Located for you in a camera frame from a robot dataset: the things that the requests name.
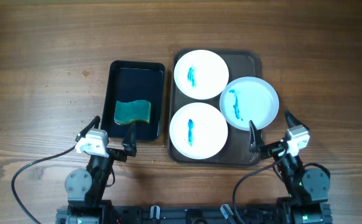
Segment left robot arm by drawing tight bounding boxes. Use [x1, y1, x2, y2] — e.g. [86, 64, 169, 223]
[56, 116, 137, 224]

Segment black water tray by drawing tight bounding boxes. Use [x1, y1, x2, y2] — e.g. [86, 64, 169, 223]
[101, 60, 165, 141]

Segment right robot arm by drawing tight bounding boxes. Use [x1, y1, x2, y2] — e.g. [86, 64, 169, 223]
[249, 111, 333, 224]

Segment white plate top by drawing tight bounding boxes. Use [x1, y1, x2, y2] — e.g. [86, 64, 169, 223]
[174, 50, 230, 100]

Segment white plate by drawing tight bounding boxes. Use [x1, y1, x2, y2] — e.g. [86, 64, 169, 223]
[169, 102, 228, 160]
[174, 50, 230, 100]

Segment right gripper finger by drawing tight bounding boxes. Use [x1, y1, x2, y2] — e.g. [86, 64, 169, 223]
[249, 120, 264, 152]
[284, 110, 309, 131]

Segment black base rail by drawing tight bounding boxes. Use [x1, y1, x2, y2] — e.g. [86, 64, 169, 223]
[55, 203, 333, 224]

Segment green yellow sponge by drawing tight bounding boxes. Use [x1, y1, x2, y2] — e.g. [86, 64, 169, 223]
[114, 100, 151, 125]

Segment pale blue plate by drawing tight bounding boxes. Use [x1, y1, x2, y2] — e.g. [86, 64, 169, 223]
[219, 77, 279, 131]

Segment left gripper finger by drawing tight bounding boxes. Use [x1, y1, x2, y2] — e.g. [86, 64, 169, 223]
[122, 122, 136, 150]
[76, 116, 101, 142]

